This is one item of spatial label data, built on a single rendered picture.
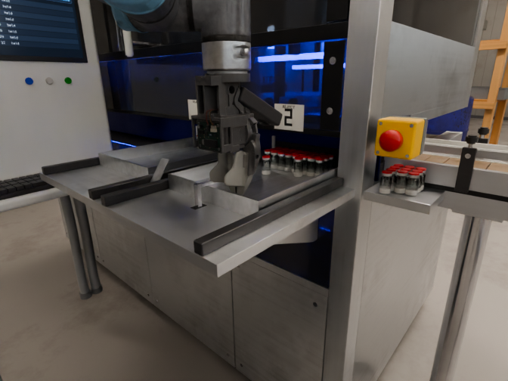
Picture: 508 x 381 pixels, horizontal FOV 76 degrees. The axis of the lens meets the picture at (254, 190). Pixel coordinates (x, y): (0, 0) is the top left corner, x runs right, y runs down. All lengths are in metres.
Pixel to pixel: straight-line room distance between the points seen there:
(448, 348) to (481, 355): 0.79
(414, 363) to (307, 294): 0.81
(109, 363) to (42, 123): 0.98
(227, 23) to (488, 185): 0.57
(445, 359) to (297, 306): 0.38
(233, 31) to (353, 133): 0.34
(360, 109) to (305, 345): 0.67
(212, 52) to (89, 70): 0.93
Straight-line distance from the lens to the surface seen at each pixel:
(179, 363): 1.55
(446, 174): 0.78
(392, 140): 0.65
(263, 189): 0.70
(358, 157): 0.72
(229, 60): 0.51
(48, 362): 1.76
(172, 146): 1.14
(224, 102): 0.52
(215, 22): 0.52
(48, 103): 1.34
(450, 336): 0.99
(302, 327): 1.01
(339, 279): 0.85
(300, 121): 0.78
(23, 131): 1.32
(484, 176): 0.77
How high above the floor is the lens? 1.11
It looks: 19 degrees down
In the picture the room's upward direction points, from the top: 1 degrees counter-clockwise
